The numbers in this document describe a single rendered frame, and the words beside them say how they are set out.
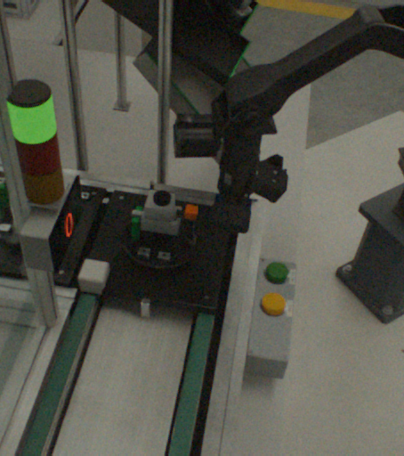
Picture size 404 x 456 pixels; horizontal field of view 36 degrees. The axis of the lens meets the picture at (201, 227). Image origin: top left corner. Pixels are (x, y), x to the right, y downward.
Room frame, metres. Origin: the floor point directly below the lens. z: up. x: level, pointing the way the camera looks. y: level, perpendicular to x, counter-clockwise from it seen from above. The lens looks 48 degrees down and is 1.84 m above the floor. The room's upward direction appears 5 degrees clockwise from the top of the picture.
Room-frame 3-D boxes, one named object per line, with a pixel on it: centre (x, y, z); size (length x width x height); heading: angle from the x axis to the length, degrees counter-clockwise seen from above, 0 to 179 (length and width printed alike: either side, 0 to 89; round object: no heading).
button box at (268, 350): (0.64, -0.14, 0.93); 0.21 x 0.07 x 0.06; 174
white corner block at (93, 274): (0.66, 0.18, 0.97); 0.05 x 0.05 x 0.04; 84
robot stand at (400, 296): (0.79, -0.38, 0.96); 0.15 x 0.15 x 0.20; 37
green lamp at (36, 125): (0.57, 0.21, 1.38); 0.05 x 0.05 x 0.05
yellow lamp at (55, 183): (0.57, 0.21, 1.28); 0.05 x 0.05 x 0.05
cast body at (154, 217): (0.75, 0.08, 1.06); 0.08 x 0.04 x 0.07; 85
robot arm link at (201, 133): (0.72, -0.01, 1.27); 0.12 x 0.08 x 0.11; 100
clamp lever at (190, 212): (0.74, 0.03, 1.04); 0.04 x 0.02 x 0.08; 84
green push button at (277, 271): (0.71, -0.14, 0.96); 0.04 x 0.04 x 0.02
